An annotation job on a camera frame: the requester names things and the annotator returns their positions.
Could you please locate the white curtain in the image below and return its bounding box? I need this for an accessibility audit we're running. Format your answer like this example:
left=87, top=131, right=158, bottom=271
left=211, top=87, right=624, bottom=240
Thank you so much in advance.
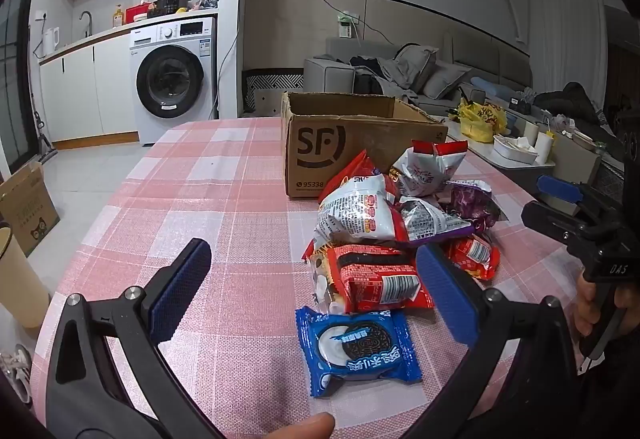
left=527, top=0, right=608, bottom=92

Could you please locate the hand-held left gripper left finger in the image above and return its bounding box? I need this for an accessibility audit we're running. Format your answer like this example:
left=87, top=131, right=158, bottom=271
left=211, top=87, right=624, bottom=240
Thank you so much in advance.
left=45, top=238, right=213, bottom=439

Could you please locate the brown cardboard box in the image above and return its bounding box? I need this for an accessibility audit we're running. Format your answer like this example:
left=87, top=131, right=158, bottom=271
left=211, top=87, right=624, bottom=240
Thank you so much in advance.
left=280, top=92, right=448, bottom=200

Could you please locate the yellow plastic bag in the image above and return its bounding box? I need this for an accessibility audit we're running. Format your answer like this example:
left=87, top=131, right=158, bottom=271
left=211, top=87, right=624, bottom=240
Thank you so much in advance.
left=459, top=100, right=508, bottom=143

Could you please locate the white paper cup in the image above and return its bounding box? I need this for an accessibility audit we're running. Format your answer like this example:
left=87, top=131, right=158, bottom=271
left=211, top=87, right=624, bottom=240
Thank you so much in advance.
left=515, top=122, right=540, bottom=147

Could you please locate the black jacket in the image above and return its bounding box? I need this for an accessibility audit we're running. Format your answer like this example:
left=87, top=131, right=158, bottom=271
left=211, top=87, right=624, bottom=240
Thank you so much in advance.
left=535, top=82, right=611, bottom=125

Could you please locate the cream plastic bin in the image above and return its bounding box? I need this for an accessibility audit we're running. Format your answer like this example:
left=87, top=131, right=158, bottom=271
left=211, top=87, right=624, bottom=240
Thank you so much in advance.
left=0, top=221, right=51, bottom=330

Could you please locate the small red snack packet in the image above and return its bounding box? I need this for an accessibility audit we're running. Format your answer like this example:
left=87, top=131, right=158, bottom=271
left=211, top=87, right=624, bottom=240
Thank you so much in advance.
left=442, top=234, right=502, bottom=281

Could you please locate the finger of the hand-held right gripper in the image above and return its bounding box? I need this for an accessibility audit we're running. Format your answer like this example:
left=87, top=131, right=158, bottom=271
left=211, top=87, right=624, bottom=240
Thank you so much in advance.
left=521, top=200, right=600, bottom=254
left=537, top=174, right=620, bottom=226

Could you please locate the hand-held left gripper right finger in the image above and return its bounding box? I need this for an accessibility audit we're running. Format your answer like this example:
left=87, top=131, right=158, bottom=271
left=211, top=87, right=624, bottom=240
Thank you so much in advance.
left=416, top=243, right=587, bottom=439

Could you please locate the large white red snack bag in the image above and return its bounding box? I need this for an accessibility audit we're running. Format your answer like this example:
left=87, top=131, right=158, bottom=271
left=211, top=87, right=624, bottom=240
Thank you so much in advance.
left=314, top=174, right=408, bottom=252

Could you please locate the person's right hand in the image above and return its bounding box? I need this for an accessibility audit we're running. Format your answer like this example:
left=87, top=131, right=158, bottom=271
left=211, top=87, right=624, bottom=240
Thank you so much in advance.
left=572, top=270, right=640, bottom=346

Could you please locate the black white patterned box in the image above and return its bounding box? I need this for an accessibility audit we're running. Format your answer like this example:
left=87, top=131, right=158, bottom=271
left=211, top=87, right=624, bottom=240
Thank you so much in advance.
left=242, top=69, right=306, bottom=116

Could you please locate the white base cabinet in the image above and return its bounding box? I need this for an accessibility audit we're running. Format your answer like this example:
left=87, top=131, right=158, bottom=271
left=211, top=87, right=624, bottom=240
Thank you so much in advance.
left=39, top=32, right=141, bottom=150

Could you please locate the wall socket with plugs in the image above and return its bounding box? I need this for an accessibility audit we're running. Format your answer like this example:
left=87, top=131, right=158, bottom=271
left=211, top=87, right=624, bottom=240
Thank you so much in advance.
left=337, top=12, right=361, bottom=40

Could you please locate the person's left hand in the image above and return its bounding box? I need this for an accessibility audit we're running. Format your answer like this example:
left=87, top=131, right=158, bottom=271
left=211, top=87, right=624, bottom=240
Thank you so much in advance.
left=267, top=411, right=336, bottom=439

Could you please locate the grey sofa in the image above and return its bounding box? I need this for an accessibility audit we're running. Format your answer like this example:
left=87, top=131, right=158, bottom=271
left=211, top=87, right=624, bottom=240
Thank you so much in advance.
left=303, top=36, right=531, bottom=120

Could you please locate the blue cookie packet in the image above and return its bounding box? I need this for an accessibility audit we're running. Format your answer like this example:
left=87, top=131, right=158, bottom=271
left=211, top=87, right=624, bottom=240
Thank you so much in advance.
left=295, top=306, right=423, bottom=399

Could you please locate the pile of dark clothes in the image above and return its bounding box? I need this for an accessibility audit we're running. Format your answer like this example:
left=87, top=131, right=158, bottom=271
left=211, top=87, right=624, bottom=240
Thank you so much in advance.
left=350, top=55, right=418, bottom=97

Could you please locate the printed floor carton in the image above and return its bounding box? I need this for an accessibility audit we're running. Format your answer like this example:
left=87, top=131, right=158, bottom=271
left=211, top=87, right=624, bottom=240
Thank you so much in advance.
left=0, top=162, right=61, bottom=257

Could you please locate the white electric kettle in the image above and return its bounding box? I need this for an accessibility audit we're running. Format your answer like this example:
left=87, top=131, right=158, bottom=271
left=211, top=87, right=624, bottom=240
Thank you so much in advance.
left=42, top=26, right=62, bottom=57

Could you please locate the white washing machine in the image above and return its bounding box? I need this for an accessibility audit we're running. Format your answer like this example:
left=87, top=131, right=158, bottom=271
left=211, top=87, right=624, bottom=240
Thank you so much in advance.
left=129, top=16, right=218, bottom=146

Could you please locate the grey coffee table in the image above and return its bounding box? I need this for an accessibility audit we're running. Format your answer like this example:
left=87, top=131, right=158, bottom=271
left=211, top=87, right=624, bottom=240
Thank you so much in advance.
left=447, top=112, right=626, bottom=215

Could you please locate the white red-topped snack packet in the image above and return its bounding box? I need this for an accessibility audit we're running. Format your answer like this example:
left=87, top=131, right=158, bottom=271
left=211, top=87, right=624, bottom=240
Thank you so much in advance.
left=391, top=139, right=469, bottom=198

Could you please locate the black pressure cooker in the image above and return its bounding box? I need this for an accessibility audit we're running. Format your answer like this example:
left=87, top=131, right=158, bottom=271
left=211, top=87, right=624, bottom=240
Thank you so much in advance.
left=150, top=0, right=193, bottom=17

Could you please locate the grey cushion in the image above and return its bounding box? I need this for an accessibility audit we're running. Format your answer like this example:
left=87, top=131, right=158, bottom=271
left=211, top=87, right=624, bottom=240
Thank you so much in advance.
left=422, top=60, right=473, bottom=100
left=395, top=44, right=440, bottom=87

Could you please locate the white sneaker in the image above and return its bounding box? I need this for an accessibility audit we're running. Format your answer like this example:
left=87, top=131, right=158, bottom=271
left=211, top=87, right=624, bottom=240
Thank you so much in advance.
left=0, top=344, right=33, bottom=405

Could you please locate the stick vacuum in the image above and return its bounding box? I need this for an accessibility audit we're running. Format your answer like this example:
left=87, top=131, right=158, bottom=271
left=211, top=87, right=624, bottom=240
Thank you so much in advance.
left=30, top=94, right=57, bottom=165

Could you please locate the white food container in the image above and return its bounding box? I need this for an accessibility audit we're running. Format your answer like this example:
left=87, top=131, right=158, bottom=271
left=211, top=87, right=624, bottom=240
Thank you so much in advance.
left=492, top=135, right=538, bottom=165

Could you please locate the pink plaid tablecloth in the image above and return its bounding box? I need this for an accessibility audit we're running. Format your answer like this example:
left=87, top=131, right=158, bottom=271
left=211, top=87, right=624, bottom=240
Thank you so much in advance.
left=30, top=116, right=591, bottom=439

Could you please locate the red black-striped snack packet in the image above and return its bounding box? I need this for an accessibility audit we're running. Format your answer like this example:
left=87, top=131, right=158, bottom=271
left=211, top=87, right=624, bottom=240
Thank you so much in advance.
left=327, top=244, right=436, bottom=315

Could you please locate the blue rolled mat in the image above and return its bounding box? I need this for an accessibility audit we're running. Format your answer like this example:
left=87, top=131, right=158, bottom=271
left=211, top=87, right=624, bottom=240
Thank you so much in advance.
left=470, top=76, right=522, bottom=101

